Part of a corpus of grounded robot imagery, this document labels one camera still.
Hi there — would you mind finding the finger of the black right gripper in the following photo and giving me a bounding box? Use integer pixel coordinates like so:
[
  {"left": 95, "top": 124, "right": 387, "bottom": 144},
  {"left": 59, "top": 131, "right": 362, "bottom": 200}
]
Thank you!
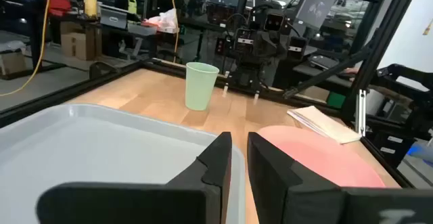
[
  {"left": 252, "top": 78, "right": 262, "bottom": 105},
  {"left": 221, "top": 70, "right": 233, "bottom": 98}
]

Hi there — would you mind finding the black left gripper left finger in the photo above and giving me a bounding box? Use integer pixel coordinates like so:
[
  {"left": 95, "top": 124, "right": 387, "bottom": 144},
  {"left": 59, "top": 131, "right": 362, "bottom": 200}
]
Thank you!
[{"left": 165, "top": 131, "right": 233, "bottom": 224}]

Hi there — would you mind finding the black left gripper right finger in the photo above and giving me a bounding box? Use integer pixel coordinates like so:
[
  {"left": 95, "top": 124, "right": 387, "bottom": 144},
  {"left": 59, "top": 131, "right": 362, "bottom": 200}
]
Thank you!
[{"left": 247, "top": 131, "right": 343, "bottom": 224}]

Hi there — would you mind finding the light green plastic cup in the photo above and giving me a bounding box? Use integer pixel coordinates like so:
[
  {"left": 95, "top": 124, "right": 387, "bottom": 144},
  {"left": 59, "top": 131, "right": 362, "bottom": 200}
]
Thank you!
[{"left": 185, "top": 62, "right": 221, "bottom": 112}]

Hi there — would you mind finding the pink round plate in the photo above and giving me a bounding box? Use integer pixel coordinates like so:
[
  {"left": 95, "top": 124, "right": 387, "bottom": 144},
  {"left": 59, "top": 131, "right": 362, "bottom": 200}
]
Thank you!
[{"left": 256, "top": 125, "right": 386, "bottom": 188}]

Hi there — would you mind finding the grey plastic tray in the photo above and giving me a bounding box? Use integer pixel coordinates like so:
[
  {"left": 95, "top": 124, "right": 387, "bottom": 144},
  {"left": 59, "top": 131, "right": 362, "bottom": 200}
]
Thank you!
[{"left": 0, "top": 104, "right": 246, "bottom": 224}]

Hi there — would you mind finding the white spiral notebook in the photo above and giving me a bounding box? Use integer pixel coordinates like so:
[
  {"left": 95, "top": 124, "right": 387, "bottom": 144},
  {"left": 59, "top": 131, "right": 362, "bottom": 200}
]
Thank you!
[{"left": 286, "top": 105, "right": 362, "bottom": 145}]

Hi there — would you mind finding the green box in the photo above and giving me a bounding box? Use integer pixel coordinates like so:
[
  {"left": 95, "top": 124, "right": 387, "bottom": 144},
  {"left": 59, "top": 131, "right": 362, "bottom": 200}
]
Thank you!
[{"left": 325, "top": 91, "right": 346, "bottom": 110}]

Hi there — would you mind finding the white plastic bag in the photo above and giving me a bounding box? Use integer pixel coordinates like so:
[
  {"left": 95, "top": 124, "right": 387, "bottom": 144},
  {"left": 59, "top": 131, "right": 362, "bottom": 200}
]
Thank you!
[{"left": 145, "top": 7, "right": 180, "bottom": 35}]

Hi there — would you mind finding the grey hanging board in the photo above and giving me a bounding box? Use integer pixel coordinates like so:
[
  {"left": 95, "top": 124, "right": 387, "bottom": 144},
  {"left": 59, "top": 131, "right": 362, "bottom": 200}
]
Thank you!
[{"left": 295, "top": 0, "right": 349, "bottom": 31}]

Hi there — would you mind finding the grey storage bin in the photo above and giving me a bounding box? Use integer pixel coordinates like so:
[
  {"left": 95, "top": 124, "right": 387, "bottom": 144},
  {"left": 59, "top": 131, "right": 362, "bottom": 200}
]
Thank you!
[{"left": 99, "top": 6, "right": 129, "bottom": 30}]

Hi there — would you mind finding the black curved machine part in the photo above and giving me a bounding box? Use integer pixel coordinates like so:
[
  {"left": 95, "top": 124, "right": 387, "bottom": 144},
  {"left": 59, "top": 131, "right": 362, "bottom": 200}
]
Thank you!
[{"left": 370, "top": 63, "right": 433, "bottom": 95}]

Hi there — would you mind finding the large cardboard box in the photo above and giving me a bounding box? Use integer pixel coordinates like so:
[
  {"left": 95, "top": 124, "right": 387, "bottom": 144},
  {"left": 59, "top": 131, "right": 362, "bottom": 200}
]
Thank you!
[{"left": 60, "top": 22, "right": 103, "bottom": 62}]

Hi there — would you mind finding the yellow container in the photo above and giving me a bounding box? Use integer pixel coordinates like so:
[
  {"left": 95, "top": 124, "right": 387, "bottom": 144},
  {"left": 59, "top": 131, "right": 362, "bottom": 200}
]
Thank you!
[{"left": 83, "top": 0, "right": 99, "bottom": 18}]

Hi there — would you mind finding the red bag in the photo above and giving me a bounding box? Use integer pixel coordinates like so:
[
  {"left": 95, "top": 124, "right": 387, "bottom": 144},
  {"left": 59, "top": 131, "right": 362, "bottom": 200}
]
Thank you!
[{"left": 47, "top": 0, "right": 72, "bottom": 17}]

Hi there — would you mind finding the small cardboard box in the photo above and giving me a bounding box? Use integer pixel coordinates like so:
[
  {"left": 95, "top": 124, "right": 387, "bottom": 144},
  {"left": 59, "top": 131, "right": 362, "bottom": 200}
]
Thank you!
[{"left": 0, "top": 41, "right": 28, "bottom": 76}]

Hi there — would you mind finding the yellow extension cable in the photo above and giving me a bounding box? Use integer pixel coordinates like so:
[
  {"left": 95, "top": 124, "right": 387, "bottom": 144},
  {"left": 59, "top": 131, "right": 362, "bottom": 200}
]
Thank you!
[
  {"left": 0, "top": 0, "right": 53, "bottom": 97},
  {"left": 170, "top": 0, "right": 180, "bottom": 64}
]

